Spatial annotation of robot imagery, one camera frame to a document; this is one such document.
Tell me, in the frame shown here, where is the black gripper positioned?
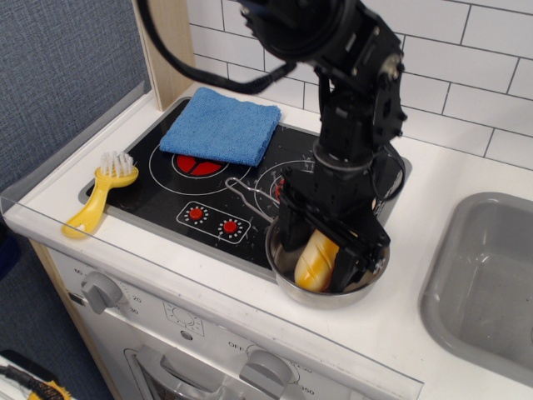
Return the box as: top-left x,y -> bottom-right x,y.
278,153 -> 391,291

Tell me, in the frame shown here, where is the stainless steel pot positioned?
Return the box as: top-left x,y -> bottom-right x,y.
224,176 -> 391,311

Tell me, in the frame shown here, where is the wooden side post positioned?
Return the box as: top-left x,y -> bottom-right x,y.
131,0 -> 198,113

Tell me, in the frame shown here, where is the grey right oven knob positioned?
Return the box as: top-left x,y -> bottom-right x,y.
239,350 -> 293,399

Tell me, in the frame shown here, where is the yellow black object bottom left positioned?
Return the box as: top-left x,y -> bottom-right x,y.
1,365 -> 72,400

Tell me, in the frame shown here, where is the grey left oven knob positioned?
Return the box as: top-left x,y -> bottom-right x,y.
82,272 -> 122,315

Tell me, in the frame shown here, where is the blue folded cloth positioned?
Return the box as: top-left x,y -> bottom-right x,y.
160,87 -> 281,167

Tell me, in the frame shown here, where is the yellow dish brush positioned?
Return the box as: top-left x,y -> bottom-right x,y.
61,152 -> 139,238

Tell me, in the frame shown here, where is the toy bread loaf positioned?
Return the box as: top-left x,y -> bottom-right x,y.
293,195 -> 386,293

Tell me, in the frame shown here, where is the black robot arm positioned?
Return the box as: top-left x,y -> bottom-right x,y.
242,1 -> 406,293

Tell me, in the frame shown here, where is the white toy oven front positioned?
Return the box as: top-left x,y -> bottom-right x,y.
44,249 -> 390,399

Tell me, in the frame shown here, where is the grey oven knob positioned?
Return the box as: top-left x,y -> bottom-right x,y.
82,272 -> 122,315
239,350 -> 293,399

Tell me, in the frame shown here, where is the grey sink basin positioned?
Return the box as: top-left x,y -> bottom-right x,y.
421,192 -> 532,386

